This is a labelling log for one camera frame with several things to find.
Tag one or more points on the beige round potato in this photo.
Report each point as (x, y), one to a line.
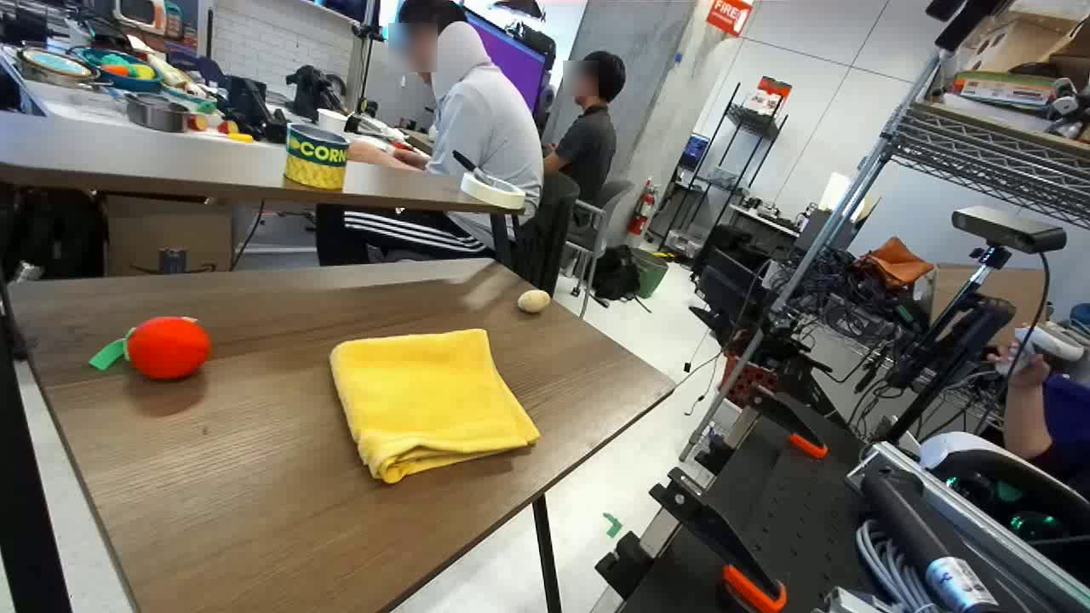
(533, 302)

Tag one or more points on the yellow towel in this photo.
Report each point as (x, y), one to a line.
(428, 397)

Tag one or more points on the bare operator forearm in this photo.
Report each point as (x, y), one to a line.
(1025, 409)

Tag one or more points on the green yellow round tin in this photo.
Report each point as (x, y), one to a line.
(313, 157)

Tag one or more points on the black backpack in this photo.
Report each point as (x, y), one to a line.
(614, 272)

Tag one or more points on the grey office chair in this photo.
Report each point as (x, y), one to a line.
(619, 206)

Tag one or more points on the red fire extinguisher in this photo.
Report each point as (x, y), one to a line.
(640, 213)

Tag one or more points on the person in black shirt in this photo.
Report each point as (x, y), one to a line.
(586, 148)

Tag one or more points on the person in grey hoodie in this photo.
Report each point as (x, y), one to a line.
(487, 122)

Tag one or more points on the purple screen monitor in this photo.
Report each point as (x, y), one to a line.
(514, 63)

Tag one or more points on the silver aluminium pole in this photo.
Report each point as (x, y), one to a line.
(793, 283)

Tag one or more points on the black storage rack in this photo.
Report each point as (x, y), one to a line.
(754, 121)

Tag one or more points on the orange folded cloth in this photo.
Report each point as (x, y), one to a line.
(896, 264)

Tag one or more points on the red ball with green tag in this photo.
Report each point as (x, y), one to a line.
(171, 349)

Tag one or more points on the brown cardboard box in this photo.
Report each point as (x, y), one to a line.
(169, 236)

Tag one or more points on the long grey desk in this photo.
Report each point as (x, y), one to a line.
(136, 164)

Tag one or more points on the white handheld controller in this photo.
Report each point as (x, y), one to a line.
(1050, 340)

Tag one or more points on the brown shoe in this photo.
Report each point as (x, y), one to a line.
(1070, 425)

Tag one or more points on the black table frame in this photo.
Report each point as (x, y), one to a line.
(547, 562)

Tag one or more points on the red wall sign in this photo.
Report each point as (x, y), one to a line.
(729, 16)

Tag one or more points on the black camera stand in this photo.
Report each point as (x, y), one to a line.
(949, 340)

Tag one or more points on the black stereo camera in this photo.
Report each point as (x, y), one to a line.
(1008, 228)

